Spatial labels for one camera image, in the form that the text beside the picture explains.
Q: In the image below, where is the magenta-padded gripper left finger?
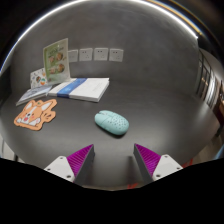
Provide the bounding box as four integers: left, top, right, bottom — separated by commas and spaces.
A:
43, 143, 96, 187

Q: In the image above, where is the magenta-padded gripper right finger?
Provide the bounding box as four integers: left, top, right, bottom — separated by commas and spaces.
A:
133, 143, 184, 186

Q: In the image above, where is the orange corgi-shaped mouse pad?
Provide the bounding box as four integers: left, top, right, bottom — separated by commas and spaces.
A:
13, 98, 58, 132

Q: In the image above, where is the grey cover book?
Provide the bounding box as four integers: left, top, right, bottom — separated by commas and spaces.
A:
15, 84, 53, 107

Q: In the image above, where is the black-framed glass door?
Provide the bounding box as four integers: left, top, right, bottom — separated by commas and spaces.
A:
195, 49, 224, 116

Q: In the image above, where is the white sticker sheet card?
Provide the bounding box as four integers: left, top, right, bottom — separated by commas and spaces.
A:
29, 67, 48, 90

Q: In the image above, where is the green menu display stand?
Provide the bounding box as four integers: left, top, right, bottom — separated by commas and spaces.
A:
42, 37, 72, 86

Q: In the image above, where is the white ceiling light strip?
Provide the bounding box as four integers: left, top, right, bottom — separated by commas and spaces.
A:
0, 0, 200, 76

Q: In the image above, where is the white book with blue band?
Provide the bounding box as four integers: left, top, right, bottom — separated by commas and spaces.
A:
47, 77, 111, 103

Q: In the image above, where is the mint green computer mouse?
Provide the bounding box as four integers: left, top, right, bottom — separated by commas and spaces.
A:
94, 109, 130, 137

